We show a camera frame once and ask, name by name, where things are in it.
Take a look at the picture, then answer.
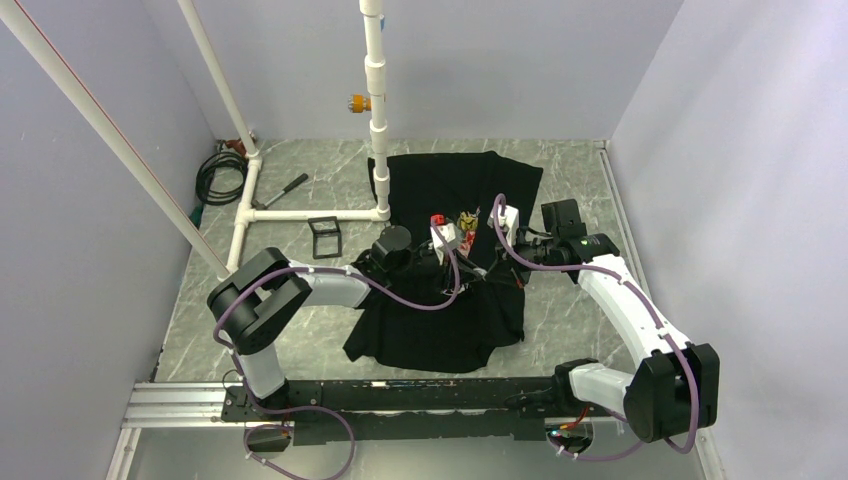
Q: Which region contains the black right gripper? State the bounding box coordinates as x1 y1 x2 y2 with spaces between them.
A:
485 227 558 289

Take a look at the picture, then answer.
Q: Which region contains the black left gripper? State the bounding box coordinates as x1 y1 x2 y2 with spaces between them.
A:
388 247 481 293

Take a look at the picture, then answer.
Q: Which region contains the black floral print t-shirt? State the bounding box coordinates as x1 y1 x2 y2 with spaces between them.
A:
343 151 543 373

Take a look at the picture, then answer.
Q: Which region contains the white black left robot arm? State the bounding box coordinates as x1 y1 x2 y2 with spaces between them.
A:
207 216 464 420

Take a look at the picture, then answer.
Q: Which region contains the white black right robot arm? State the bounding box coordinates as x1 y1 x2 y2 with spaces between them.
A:
488 194 720 453

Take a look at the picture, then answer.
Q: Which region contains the orange yellow pipe fitting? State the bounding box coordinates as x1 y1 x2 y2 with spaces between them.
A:
348 94 372 114

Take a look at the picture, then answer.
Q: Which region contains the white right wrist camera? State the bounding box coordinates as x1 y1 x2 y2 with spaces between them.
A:
487 204 519 246

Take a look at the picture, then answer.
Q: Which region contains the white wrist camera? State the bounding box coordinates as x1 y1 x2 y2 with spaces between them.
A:
487 204 519 246
430 214 461 253

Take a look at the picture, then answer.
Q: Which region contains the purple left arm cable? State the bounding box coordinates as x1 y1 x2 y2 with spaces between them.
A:
213 225 462 480

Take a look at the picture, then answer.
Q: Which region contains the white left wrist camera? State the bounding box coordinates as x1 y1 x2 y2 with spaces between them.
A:
430 214 461 253

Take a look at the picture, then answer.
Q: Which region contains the small black square frame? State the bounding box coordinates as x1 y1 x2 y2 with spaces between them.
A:
307 216 343 259

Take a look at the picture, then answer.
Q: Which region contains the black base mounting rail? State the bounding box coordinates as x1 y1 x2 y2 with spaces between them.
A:
220 377 607 446

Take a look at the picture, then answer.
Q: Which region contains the black handled hammer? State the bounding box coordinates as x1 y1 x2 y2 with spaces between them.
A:
251 173 309 210

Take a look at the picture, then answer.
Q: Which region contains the coiled black cable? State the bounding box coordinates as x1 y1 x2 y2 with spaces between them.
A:
195 150 249 207

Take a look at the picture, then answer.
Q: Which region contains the aluminium extrusion rail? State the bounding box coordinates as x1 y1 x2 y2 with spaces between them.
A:
121 380 708 430

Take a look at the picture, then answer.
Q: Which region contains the white pvc pipe frame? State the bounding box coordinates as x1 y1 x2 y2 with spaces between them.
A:
1 1 364 282

